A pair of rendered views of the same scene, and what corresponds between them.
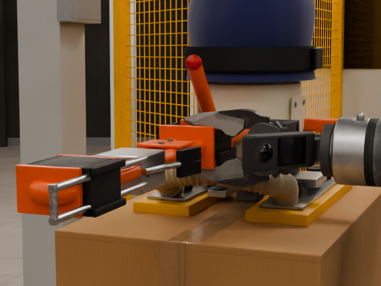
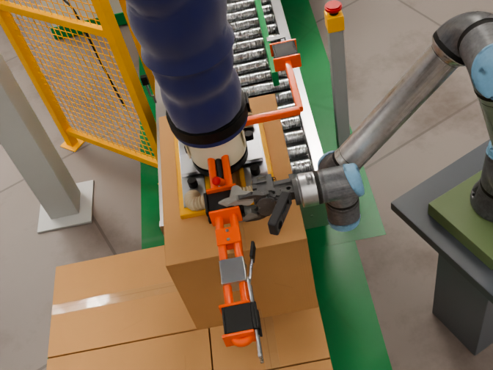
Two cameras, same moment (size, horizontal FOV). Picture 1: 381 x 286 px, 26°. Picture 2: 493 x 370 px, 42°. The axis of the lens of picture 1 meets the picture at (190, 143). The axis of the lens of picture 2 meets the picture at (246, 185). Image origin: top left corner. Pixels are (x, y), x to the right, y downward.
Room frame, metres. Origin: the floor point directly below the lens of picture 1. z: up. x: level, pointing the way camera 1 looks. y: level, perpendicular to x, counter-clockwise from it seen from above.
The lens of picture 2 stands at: (0.12, 0.26, 2.55)
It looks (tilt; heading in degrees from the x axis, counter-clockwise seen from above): 49 degrees down; 342
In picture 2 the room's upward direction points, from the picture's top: 15 degrees counter-clockwise
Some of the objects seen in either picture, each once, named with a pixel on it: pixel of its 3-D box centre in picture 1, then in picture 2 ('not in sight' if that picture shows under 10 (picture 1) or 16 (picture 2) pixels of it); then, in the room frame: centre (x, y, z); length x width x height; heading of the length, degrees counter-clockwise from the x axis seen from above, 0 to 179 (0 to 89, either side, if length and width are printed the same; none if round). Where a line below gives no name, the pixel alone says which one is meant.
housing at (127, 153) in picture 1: (130, 170); (233, 274); (0.98, 0.07, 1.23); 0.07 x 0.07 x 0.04; 68
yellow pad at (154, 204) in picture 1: (199, 182); (191, 167); (1.45, -0.02, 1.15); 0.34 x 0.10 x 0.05; 158
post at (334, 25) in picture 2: not in sight; (340, 103); (1.98, -0.89, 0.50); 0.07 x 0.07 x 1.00; 68
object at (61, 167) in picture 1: (68, 184); (238, 322); (0.86, 0.13, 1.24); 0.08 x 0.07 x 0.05; 158
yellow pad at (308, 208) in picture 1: (304, 189); (252, 155); (1.38, -0.19, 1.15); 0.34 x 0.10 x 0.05; 158
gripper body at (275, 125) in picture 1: (292, 147); (275, 194); (1.13, -0.14, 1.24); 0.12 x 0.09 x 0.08; 68
